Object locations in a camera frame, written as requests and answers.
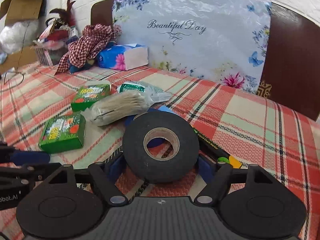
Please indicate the floral mattress with text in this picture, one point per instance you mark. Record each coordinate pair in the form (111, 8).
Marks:
(223, 41)

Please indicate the black liquid chalk marker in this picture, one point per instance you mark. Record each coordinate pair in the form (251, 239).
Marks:
(215, 152)

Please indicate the basket of clutter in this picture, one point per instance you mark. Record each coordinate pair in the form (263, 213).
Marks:
(60, 31)

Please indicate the green box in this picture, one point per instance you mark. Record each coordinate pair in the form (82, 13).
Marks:
(87, 95)
(63, 133)

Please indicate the red checkered cloth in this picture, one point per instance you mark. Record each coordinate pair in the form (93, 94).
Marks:
(94, 39)

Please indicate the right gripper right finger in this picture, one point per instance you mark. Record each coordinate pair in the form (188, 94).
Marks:
(217, 178)

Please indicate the dark brown headboard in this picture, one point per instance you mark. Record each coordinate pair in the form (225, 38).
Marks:
(291, 71)

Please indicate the green box far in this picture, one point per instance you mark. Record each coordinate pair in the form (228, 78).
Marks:
(87, 95)

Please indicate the cotton swabs plastic bag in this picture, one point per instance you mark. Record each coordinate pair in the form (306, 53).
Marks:
(117, 106)

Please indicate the blue tissue pack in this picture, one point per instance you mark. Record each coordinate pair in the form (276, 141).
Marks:
(123, 57)

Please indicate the white plastic bag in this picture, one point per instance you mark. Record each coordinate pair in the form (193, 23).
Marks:
(19, 35)

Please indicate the black tape roll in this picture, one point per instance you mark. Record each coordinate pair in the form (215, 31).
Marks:
(160, 147)

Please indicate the open cardboard box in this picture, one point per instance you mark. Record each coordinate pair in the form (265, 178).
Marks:
(13, 11)

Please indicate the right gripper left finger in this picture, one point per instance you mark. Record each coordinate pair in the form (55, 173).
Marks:
(103, 183)

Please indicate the green box near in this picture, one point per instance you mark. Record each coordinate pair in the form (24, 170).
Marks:
(63, 133)

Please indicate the green white wipes packet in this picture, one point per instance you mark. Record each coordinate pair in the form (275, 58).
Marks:
(157, 94)

